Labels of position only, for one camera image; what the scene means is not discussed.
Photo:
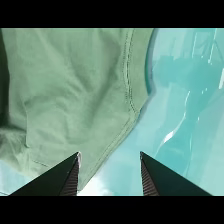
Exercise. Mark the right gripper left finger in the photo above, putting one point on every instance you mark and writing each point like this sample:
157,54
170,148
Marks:
61,178

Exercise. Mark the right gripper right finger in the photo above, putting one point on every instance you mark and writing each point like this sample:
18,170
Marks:
160,181

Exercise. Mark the green T-shirt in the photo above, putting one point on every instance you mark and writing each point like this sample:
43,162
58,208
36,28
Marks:
73,90

